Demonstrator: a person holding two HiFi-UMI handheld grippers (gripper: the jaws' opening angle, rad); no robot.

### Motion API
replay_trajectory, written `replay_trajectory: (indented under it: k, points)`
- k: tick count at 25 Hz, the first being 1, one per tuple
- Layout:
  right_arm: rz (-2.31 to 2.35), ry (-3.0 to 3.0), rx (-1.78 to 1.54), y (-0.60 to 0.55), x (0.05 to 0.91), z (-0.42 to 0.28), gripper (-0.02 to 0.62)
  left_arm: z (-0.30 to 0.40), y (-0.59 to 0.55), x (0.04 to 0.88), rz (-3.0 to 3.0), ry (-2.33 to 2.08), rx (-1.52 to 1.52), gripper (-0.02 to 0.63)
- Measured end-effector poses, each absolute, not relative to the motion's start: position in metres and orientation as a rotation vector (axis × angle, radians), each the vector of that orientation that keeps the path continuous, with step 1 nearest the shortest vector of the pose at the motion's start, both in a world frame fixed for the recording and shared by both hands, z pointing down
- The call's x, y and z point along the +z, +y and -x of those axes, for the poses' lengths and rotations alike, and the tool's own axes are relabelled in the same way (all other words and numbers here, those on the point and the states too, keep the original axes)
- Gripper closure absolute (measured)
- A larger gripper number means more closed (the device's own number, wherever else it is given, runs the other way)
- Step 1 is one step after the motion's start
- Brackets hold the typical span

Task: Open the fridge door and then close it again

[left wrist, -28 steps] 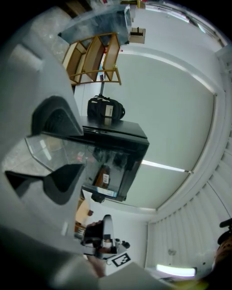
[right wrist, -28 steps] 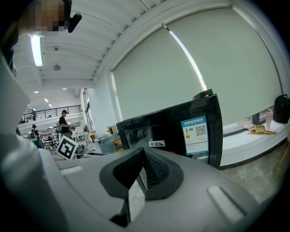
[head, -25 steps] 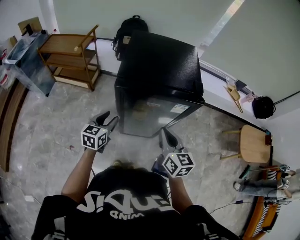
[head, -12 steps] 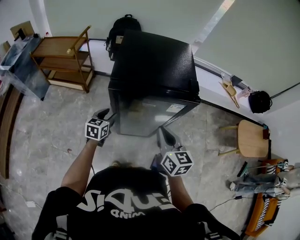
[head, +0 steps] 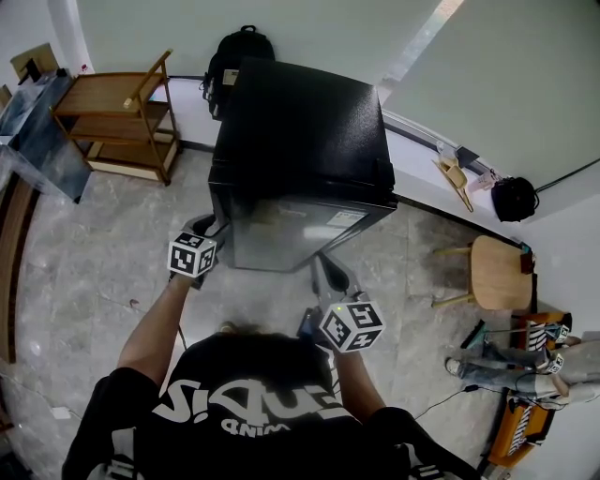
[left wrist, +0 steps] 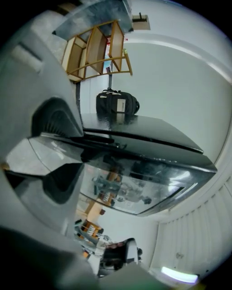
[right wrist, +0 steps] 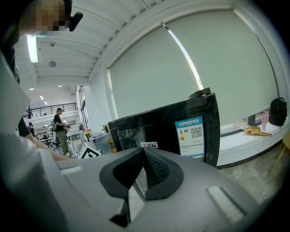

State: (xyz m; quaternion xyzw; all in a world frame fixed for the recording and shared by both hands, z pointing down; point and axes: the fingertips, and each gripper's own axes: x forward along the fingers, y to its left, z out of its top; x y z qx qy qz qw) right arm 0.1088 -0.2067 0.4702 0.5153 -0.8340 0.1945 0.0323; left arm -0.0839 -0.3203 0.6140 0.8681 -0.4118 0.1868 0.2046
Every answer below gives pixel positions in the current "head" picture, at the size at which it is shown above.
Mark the wooden dustpan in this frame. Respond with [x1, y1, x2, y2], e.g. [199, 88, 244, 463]
[431, 156, 475, 214]

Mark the black wall cable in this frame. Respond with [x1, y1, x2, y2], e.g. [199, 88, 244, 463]
[533, 157, 600, 194]

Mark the black printed t-shirt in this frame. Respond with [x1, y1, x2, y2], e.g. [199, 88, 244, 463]
[60, 329, 480, 480]

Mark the orange printed bench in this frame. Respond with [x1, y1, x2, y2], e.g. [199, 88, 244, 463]
[487, 310, 574, 470]

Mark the cardboard box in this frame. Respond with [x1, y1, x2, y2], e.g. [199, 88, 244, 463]
[9, 42, 58, 86]

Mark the black glass-door cabinet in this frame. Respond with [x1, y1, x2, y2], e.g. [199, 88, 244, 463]
[206, 55, 399, 274]

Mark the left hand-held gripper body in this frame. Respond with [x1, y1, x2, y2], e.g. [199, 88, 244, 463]
[166, 229, 220, 291]

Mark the person's right forearm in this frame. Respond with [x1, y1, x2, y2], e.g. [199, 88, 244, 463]
[329, 348, 389, 414]

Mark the plastic-wrapped grey cabinet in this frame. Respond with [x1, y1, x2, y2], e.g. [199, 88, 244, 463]
[0, 68, 94, 203]

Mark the wooden stool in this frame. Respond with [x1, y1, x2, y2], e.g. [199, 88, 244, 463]
[430, 233, 536, 311]

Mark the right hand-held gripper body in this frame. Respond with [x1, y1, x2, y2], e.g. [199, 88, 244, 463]
[296, 289, 387, 354]

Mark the person's left forearm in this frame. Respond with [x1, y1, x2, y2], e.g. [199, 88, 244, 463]
[116, 275, 194, 377]

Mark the black backpack with tan tag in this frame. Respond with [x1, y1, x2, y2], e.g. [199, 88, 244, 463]
[201, 24, 277, 122]

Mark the wooden shelf rack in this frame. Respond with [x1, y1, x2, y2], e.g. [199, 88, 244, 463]
[48, 46, 183, 188]

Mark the black floor cable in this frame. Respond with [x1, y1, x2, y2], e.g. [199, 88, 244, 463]
[411, 382, 481, 419]

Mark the grey roller blind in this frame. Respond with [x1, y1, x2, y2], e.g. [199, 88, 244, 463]
[384, 0, 600, 189]
[74, 0, 445, 82]

